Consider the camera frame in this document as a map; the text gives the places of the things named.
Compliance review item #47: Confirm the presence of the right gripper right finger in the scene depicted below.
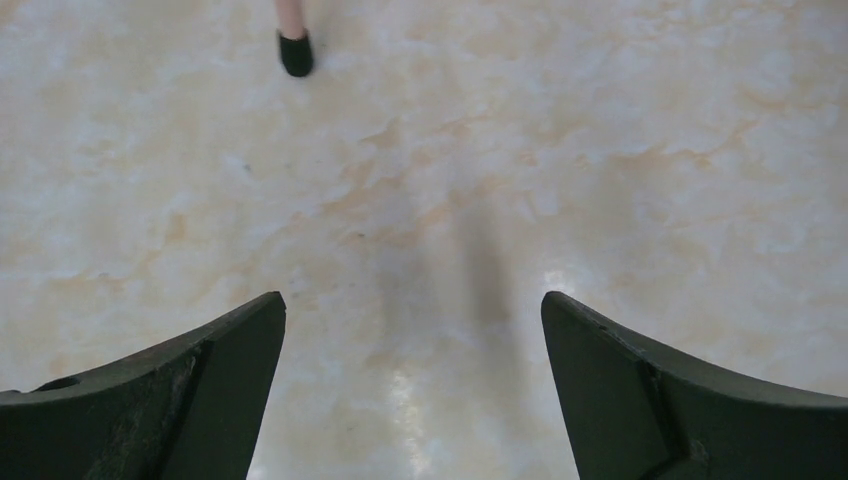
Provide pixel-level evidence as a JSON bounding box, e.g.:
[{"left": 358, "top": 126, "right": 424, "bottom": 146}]
[{"left": 541, "top": 291, "right": 847, "bottom": 479}]

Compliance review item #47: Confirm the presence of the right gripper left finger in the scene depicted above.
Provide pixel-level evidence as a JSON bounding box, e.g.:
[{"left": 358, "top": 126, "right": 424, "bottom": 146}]
[{"left": 1, "top": 292, "right": 286, "bottom": 479}]

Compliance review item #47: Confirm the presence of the pink tripod music stand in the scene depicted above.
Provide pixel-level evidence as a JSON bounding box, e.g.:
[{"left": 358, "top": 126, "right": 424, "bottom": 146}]
[{"left": 275, "top": 0, "right": 314, "bottom": 78}]

